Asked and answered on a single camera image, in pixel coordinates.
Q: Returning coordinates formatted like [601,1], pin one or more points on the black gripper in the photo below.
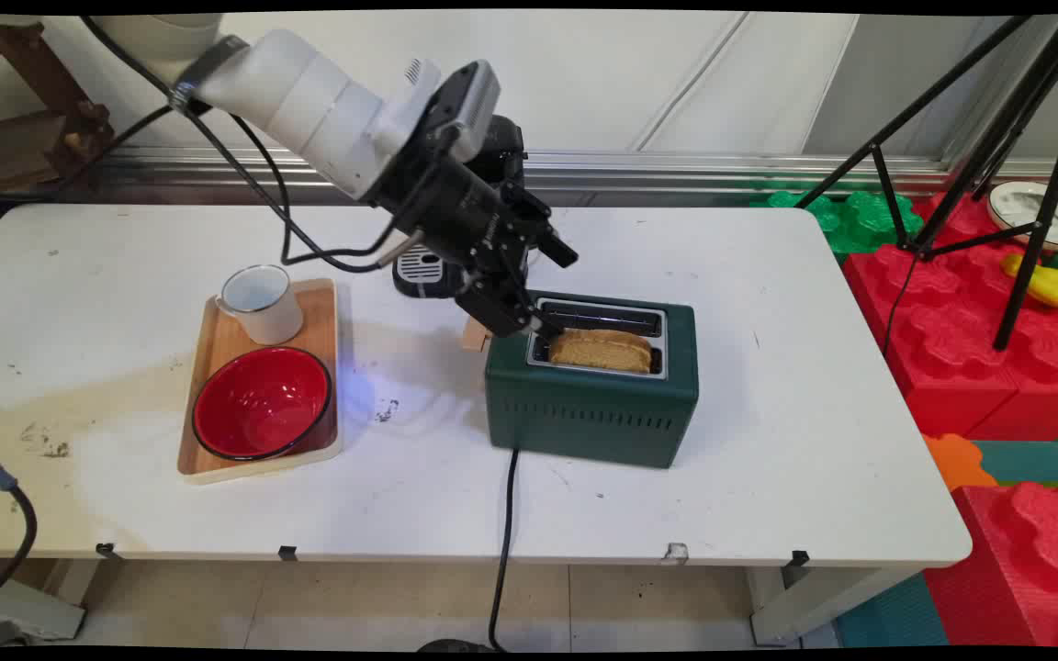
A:
[455,207]

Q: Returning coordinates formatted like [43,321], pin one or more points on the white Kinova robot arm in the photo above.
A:
[299,96]

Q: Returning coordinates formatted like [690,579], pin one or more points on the wooden toaster lever knob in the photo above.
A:
[475,335]

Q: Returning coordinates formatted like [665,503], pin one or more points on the toast bread slice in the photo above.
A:
[602,351]

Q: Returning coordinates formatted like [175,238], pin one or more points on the black coffee machine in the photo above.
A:
[419,271]

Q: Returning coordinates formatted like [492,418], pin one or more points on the green two-slot toaster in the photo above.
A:
[593,404]

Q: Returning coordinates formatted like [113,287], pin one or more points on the white enamel mug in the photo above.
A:
[267,312]

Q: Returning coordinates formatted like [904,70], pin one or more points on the red bowl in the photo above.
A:
[263,404]

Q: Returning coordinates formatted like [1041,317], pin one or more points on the green foam block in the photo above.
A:
[850,220]

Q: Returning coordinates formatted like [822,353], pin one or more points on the wooden serving tray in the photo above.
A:
[217,367]

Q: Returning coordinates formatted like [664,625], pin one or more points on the large red foam block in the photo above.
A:
[951,349]

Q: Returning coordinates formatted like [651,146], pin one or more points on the white table leg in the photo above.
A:
[814,601]

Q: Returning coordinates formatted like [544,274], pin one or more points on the orange foam piece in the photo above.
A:
[956,459]

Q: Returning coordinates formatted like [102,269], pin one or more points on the white plate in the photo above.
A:
[1011,207]

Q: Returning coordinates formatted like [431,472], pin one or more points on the teal foam floor mat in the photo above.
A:
[892,615]

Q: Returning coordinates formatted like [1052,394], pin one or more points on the brown wooden furniture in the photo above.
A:
[51,119]

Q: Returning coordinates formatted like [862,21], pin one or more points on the yellow toy banana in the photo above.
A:
[1057,289]

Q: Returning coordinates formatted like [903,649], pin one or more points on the teal foam piece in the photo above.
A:
[1039,462]

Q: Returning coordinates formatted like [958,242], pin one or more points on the small red foam block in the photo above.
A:
[1034,569]

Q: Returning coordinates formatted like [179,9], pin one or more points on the aluminium wall rail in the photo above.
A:
[676,170]

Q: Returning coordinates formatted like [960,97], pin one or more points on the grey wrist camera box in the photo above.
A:
[472,106]

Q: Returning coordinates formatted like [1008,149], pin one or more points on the black camera tripod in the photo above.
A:
[1029,119]

